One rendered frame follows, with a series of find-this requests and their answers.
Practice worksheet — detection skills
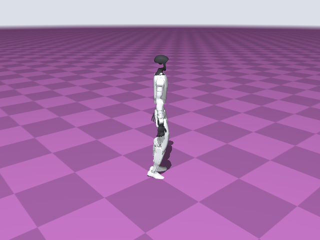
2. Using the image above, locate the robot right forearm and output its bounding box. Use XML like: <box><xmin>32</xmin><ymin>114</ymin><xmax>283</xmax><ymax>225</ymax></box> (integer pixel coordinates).
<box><xmin>156</xmin><ymin>100</ymin><xmax>164</xmax><ymax>124</ymax></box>

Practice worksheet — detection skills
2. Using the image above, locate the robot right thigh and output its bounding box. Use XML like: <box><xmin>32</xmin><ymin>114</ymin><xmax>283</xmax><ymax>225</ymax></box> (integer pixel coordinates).
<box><xmin>155</xmin><ymin>118</ymin><xmax>170</xmax><ymax>152</ymax></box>

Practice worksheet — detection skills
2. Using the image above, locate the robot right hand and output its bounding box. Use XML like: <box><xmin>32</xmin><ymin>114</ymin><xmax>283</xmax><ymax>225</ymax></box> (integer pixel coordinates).
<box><xmin>157</xmin><ymin>120</ymin><xmax>167</xmax><ymax>137</ymax></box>

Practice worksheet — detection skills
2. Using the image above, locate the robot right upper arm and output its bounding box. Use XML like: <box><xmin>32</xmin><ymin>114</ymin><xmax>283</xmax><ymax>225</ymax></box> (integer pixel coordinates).
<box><xmin>155</xmin><ymin>77</ymin><xmax>165</xmax><ymax>104</ymax></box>

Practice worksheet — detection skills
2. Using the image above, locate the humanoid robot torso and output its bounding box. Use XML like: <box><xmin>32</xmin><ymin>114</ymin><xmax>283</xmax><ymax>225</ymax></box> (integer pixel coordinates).
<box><xmin>153</xmin><ymin>72</ymin><xmax>168</xmax><ymax>120</ymax></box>

